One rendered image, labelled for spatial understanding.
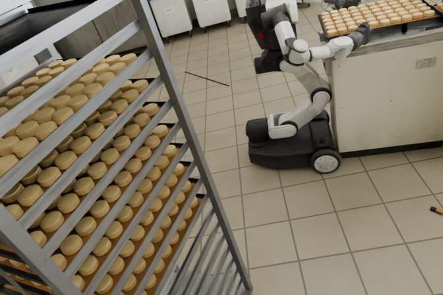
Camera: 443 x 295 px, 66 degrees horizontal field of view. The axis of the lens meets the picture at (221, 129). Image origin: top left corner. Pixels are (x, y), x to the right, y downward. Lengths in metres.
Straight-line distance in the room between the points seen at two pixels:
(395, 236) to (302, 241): 0.53
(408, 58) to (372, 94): 0.29
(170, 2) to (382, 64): 3.96
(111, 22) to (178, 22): 1.02
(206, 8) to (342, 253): 4.33
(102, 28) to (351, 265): 4.75
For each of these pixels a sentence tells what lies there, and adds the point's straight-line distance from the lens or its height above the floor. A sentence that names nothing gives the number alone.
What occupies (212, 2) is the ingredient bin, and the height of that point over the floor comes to 0.45.
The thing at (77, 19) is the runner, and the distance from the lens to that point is 0.88.
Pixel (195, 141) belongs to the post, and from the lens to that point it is 1.22.
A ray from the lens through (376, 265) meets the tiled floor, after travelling 2.18.
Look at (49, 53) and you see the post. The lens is 1.36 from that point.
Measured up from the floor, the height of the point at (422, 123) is 0.26.
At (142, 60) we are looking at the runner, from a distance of 1.03.
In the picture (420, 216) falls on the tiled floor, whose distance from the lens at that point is 2.40.
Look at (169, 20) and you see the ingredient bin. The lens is 5.73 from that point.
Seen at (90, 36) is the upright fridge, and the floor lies 0.51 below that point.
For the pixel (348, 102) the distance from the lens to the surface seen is 2.40.
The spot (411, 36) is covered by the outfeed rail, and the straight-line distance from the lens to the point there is 2.30.
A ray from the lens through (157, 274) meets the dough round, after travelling 1.27.
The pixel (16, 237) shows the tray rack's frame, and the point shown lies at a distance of 0.76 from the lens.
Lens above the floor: 1.84
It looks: 34 degrees down
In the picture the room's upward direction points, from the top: 17 degrees counter-clockwise
